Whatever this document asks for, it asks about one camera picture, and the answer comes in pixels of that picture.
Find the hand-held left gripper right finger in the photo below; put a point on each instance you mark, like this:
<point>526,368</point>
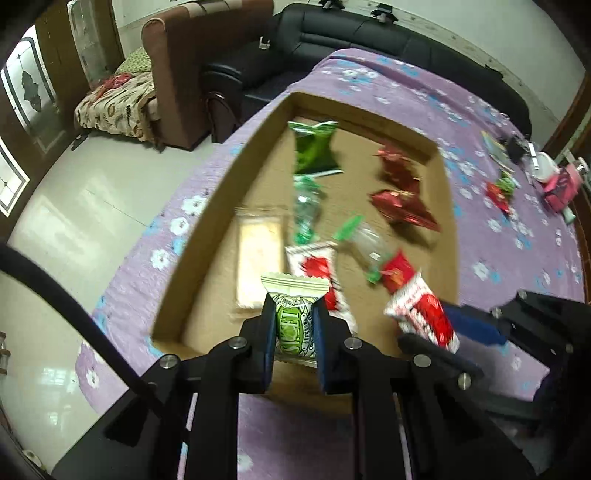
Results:
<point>322,353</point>

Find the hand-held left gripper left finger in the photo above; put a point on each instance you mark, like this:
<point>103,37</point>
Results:
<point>268,348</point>

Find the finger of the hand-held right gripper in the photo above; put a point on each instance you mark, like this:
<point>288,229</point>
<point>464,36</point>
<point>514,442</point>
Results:
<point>443,357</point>
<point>475,325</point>

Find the green and white snack packet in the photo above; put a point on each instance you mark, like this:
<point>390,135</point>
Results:
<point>295,327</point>

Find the red and white snack packet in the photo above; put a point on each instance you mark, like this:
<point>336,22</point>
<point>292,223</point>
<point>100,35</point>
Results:
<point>314,266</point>
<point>422,310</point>

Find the beige wafer packet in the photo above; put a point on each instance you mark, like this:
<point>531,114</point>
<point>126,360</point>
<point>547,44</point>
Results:
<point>258,258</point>

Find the small red snack packet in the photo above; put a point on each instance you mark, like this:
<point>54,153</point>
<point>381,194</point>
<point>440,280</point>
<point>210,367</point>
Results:
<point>397,270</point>

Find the shallow cardboard box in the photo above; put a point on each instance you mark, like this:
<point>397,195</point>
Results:
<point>217,263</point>

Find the clear green candy packet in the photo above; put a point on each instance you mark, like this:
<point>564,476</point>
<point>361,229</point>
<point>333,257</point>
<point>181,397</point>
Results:
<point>307,212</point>
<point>367,242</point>

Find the red foil snack packet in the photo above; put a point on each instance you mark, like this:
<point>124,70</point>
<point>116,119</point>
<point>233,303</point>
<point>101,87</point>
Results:
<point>406,211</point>

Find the dark green snack packet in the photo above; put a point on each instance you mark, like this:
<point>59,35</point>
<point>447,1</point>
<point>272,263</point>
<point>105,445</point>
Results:
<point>316,150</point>

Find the purple floral bedsheet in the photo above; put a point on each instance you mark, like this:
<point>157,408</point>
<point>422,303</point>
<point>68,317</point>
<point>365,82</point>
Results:
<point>498,258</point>

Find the small pale green container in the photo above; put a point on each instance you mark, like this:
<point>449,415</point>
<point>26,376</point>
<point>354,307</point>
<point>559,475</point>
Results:
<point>569,214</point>

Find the pink bottle with white cap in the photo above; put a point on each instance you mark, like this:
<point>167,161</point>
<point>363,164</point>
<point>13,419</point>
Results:
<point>563,189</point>

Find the white cup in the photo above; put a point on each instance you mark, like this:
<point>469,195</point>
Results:
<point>544,166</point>

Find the green printed booklet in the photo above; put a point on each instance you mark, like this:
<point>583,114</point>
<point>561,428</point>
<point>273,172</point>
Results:
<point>493,146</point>

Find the black pouch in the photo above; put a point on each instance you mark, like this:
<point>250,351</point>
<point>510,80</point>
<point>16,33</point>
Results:
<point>515,147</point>

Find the floral patterned cloth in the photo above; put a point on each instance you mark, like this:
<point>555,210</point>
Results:
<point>115,106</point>

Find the brown armchair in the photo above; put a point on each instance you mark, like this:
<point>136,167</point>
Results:
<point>194,69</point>

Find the black leather sofa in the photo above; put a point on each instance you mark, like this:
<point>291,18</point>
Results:
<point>369,41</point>

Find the silver sofa buckle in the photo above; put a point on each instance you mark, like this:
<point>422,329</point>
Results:
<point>264,42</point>

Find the wooden door with glass panels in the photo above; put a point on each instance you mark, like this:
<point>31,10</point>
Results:
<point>37,92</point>

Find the wooden bed rail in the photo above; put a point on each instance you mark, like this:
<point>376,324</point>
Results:
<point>585,263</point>

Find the wooden door frame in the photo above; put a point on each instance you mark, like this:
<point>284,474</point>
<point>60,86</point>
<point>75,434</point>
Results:
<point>572,115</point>

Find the black bracket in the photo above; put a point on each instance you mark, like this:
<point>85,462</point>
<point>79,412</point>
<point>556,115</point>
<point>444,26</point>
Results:
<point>332,3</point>
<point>384,13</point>

